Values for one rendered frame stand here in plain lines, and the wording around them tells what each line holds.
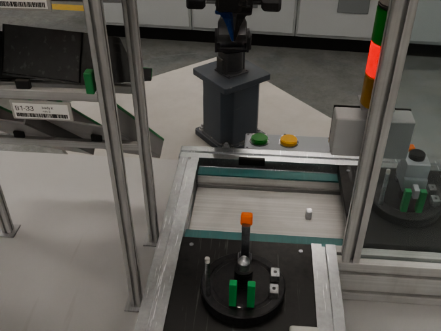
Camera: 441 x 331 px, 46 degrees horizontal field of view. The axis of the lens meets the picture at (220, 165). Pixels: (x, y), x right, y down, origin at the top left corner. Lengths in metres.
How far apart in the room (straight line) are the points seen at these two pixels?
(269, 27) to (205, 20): 0.49
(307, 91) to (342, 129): 2.72
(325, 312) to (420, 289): 0.23
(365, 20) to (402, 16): 3.33
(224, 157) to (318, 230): 0.28
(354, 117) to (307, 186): 0.38
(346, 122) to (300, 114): 0.75
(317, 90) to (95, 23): 2.95
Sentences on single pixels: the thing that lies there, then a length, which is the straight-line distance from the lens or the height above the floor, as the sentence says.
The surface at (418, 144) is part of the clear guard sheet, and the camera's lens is 0.85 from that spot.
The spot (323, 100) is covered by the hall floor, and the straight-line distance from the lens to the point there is 3.46.
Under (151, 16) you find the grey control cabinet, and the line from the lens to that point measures 4.23.
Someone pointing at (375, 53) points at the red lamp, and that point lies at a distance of 0.78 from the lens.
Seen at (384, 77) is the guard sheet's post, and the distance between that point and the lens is 0.76.
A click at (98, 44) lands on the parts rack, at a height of 1.38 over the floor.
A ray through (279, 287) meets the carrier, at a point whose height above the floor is 0.99.
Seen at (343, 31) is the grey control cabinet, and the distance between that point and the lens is 4.09.
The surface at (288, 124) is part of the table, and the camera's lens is 1.52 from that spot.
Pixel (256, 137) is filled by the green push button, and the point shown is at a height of 0.97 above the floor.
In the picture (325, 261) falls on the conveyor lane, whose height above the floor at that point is 0.95.
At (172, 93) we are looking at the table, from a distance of 1.68.
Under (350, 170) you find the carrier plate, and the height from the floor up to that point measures 0.97.
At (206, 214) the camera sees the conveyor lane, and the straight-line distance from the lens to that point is 1.11.
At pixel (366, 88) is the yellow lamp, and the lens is 0.81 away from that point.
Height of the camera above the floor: 1.65
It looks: 36 degrees down
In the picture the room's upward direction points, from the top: straight up
